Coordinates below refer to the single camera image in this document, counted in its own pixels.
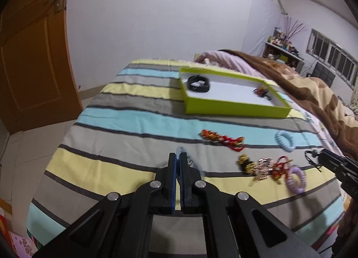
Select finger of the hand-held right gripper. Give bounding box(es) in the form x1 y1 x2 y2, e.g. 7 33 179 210
320 149 351 175

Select gold charm bracelet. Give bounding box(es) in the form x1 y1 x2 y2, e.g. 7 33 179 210
238 154 260 176

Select light blue spiral hair tie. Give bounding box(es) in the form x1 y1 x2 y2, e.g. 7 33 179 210
275 131 296 152

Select brown patterned blanket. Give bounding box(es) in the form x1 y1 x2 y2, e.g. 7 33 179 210
218 49 358 160

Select wooden shelf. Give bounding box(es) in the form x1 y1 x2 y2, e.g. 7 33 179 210
264 41 305 72

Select barred window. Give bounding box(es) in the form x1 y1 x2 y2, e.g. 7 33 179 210
306 29 358 91

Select row of bottles and jars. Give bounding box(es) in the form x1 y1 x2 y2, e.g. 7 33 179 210
267 27 304 57

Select pale floral bed sheet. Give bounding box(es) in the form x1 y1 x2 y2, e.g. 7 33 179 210
303 107 344 155

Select pink quilt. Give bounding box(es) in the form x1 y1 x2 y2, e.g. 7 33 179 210
194 50 263 77

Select black padded chair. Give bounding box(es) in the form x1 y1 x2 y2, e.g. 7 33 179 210
312 62 336 88

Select small multicoloured bead trinket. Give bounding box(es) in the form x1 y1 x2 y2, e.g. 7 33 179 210
253 86 273 100

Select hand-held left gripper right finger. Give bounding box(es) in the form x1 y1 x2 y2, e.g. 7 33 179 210
179 152 322 258

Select green box with white inside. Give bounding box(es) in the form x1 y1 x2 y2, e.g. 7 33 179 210
179 66 292 119

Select black watch strap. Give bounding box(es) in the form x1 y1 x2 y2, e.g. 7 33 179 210
187 75 211 92

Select pink floral bag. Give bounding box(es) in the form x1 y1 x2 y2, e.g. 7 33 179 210
0 205 37 258

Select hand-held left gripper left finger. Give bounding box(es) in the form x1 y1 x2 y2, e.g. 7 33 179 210
34 152 179 258

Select gold rhinestone hair clip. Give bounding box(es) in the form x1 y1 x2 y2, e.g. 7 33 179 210
253 157 275 183

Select red and gold charm string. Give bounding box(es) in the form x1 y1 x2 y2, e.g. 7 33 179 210
199 129 247 152

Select purple decorative branches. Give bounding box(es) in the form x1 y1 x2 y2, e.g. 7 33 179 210
282 16 307 43

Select purple spiral hair tie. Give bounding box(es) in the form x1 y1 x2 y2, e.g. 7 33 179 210
286 165 306 194

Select thin black hair tie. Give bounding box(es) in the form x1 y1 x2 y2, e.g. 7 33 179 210
304 149 323 169

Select wooden door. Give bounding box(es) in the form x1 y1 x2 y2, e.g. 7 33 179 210
0 0 83 135

